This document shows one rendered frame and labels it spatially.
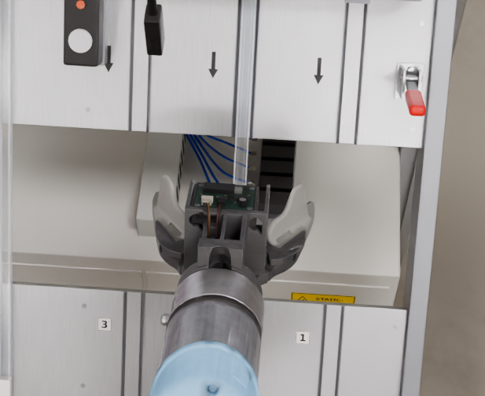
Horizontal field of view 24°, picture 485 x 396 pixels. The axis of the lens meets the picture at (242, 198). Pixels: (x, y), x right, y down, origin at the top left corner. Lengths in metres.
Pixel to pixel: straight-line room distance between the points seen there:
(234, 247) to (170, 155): 0.69
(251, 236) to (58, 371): 0.41
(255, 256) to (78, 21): 0.33
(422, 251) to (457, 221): 1.12
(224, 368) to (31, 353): 0.53
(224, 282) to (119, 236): 0.70
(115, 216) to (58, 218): 0.08
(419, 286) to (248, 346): 0.42
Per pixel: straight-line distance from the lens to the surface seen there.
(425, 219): 1.22
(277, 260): 1.02
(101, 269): 1.59
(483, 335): 2.24
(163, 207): 1.07
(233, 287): 0.89
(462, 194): 2.39
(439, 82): 1.20
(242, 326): 0.86
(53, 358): 1.31
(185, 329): 0.85
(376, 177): 1.64
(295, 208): 1.05
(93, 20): 1.17
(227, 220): 0.96
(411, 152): 1.65
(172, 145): 1.60
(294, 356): 1.28
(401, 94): 1.18
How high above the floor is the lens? 1.97
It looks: 57 degrees down
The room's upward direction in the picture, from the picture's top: straight up
